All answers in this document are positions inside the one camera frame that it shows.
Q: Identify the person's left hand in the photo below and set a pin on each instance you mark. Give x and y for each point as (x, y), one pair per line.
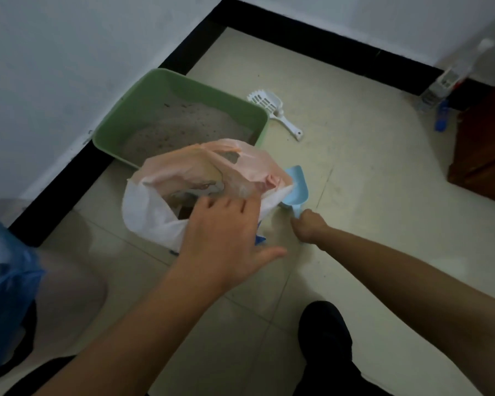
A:
(220, 247)

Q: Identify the person's right hand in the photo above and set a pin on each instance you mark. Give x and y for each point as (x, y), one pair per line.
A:
(311, 228)

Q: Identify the person's right fingers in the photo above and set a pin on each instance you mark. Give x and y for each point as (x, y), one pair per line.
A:
(300, 228)

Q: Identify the person's left thumb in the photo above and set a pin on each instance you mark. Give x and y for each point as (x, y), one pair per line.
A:
(269, 256)

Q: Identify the light blue plastic scoop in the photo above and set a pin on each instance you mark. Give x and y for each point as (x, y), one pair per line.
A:
(296, 189)

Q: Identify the pink and white litter bag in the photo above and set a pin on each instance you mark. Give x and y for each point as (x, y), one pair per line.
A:
(156, 210)

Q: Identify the person's right forearm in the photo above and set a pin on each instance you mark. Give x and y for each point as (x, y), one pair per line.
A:
(416, 301)

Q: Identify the person's left forearm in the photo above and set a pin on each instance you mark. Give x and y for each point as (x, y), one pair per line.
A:
(140, 338)

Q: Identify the person's black trouser leg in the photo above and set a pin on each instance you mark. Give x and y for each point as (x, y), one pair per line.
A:
(330, 350)

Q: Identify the white slotted litter scoop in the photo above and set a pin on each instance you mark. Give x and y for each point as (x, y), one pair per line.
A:
(268, 102)

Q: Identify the grey cat litter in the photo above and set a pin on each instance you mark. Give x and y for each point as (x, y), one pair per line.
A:
(181, 127)

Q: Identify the small blue bottle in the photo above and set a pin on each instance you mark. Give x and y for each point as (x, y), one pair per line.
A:
(441, 117)

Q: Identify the green plastic litter box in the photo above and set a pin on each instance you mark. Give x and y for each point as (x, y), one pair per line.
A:
(148, 98)

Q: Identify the brown wooden cabinet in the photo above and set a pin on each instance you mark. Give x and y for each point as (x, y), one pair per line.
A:
(484, 152)

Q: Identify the clear spray bottle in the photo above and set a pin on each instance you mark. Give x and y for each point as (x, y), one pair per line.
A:
(449, 78)

